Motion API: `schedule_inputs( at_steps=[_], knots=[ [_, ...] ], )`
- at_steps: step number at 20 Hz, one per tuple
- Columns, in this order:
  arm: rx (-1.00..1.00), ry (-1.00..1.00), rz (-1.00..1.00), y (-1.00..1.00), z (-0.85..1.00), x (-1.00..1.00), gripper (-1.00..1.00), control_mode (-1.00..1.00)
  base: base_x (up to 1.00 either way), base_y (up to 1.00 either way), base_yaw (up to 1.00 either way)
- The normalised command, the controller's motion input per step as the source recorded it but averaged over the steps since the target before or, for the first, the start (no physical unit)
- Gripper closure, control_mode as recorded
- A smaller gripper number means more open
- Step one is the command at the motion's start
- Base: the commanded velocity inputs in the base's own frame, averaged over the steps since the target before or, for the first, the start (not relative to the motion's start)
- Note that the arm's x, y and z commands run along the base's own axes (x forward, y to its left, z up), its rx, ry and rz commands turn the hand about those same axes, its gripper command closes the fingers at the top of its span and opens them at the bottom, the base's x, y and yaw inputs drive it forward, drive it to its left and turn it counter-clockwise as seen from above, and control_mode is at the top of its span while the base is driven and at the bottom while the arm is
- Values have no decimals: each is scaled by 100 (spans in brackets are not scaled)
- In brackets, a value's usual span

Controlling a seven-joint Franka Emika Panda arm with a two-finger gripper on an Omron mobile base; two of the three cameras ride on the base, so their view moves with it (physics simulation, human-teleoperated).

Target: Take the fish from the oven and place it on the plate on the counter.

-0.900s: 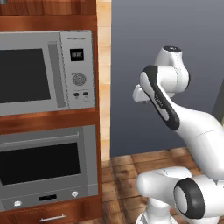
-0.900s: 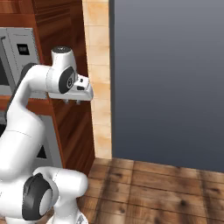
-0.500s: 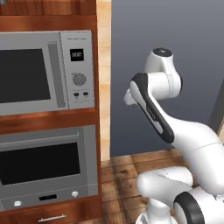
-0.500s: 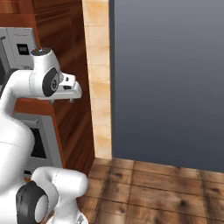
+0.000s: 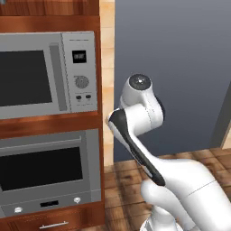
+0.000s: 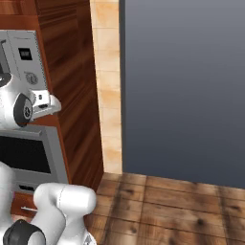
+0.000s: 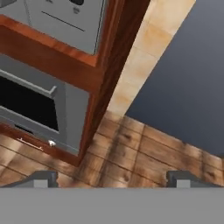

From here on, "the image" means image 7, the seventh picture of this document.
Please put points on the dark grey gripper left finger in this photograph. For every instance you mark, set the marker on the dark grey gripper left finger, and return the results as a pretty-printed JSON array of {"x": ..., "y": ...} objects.
[{"x": 43, "y": 176}]

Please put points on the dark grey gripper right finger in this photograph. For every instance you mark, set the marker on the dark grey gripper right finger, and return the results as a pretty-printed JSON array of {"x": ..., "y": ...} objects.
[{"x": 178, "y": 176}]

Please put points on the grey built-in oven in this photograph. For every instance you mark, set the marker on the grey built-in oven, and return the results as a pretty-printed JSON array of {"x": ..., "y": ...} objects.
[{"x": 76, "y": 116}]

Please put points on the grey oven door black window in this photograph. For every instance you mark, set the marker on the grey oven door black window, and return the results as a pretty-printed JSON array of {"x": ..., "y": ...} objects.
[{"x": 59, "y": 99}]

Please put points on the grey microwave oven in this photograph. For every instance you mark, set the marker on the grey microwave oven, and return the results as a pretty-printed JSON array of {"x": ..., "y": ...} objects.
[{"x": 62, "y": 14}]

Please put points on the brown wooden drawer front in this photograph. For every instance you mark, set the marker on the brown wooden drawer front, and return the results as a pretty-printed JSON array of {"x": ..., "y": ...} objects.
[{"x": 62, "y": 153}]

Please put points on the brown wooden cabinet housing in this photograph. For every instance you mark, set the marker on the brown wooden cabinet housing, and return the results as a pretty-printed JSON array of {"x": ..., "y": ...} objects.
[{"x": 96, "y": 43}]

